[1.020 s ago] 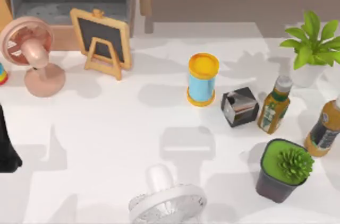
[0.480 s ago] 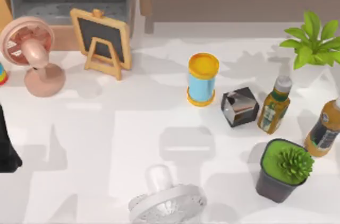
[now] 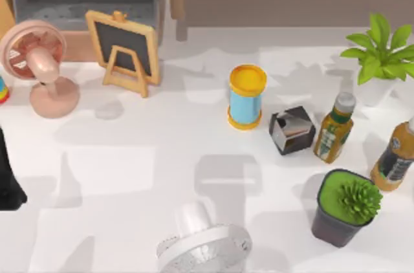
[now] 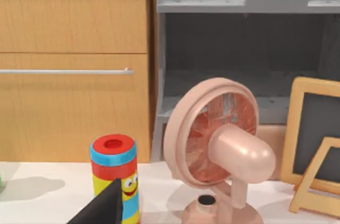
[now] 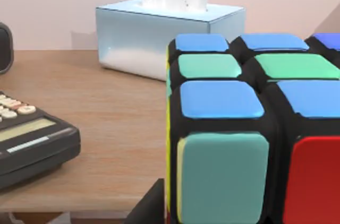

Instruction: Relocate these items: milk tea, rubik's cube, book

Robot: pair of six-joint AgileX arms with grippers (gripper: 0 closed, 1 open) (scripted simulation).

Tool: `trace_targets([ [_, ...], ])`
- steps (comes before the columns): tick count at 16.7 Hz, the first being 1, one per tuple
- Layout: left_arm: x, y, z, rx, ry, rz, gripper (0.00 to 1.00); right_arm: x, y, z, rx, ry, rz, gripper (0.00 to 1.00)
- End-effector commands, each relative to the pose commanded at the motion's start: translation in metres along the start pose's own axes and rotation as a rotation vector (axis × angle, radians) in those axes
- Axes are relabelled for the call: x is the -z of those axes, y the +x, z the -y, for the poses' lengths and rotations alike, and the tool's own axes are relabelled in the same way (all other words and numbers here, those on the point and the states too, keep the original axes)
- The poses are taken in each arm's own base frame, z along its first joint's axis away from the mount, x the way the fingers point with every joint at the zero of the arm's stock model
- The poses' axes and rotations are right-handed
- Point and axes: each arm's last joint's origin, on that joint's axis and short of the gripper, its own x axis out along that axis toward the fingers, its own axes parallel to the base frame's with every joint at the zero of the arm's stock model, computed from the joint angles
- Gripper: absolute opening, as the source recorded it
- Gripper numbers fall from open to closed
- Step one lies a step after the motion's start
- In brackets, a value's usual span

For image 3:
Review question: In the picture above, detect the yellow and blue can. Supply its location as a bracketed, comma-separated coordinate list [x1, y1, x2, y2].
[227, 64, 268, 131]

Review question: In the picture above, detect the black and silver box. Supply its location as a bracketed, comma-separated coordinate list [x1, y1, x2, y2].
[269, 105, 316, 157]

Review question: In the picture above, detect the wooden framed blackboard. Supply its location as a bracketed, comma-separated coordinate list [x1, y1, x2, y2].
[85, 10, 161, 98]

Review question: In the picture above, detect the white desk fan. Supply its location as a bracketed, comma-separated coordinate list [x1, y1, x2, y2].
[156, 201, 254, 273]

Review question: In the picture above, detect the yellow bottle with green label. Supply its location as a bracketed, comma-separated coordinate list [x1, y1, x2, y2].
[313, 91, 357, 164]

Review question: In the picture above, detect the green plant in black pot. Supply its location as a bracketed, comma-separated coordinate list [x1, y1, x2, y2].
[311, 168, 384, 248]

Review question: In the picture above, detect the pink desk fan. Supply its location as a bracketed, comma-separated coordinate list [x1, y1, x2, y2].
[0, 19, 81, 119]

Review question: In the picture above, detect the green plant in white pot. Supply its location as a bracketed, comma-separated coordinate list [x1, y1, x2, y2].
[339, 12, 414, 107]

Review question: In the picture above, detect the orange bottle with dark label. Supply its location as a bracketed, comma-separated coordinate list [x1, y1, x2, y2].
[369, 116, 414, 192]

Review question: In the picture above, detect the stack of coloured rings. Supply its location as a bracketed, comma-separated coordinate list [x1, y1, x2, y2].
[0, 76, 10, 105]

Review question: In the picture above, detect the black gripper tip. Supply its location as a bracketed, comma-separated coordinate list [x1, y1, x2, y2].
[0, 127, 28, 212]

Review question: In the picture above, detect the wooden cupboard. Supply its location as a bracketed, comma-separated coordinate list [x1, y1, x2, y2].
[0, 0, 17, 39]

